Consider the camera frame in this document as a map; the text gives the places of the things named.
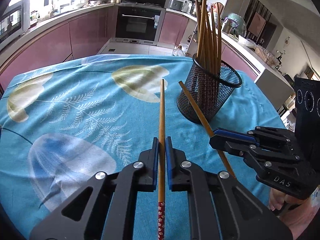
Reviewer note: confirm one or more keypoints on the silver countertop appliance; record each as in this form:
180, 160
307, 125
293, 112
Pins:
176, 3

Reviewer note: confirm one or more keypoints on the bunch of wooden chopsticks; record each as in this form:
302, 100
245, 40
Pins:
206, 42

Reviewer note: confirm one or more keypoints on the clear glass dome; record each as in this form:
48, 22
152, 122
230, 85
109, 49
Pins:
236, 22

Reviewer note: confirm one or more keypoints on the pink kettle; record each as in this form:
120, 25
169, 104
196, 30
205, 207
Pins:
215, 4

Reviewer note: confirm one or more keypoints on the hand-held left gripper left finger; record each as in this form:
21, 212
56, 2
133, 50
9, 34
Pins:
156, 165

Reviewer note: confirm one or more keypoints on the black mesh utensil holder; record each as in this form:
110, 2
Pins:
225, 90

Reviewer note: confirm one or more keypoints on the white kitchen countertop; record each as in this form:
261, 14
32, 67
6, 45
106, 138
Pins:
75, 8

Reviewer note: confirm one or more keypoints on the person's right hand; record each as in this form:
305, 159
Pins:
276, 202

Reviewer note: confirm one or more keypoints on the black built-in oven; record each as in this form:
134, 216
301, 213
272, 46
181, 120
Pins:
137, 25

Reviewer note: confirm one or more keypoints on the blue leaf-print tablecloth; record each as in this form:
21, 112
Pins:
75, 105

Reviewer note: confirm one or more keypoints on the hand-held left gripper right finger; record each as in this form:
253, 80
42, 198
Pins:
168, 165

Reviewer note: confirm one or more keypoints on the clear glass jug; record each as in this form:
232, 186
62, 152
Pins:
178, 51

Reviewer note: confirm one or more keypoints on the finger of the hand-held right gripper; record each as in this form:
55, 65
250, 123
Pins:
225, 143
235, 133

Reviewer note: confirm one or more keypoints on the steel bowl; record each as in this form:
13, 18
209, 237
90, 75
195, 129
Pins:
96, 2

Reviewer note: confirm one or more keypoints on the pink kitchen cabinets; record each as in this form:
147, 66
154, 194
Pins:
82, 32
172, 27

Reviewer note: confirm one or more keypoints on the silver microwave oven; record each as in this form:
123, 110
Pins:
12, 22

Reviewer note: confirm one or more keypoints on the white bowl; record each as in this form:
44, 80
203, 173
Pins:
246, 41

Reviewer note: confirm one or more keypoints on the red-patterned wooden chopstick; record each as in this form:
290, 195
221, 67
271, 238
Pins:
197, 110
162, 117

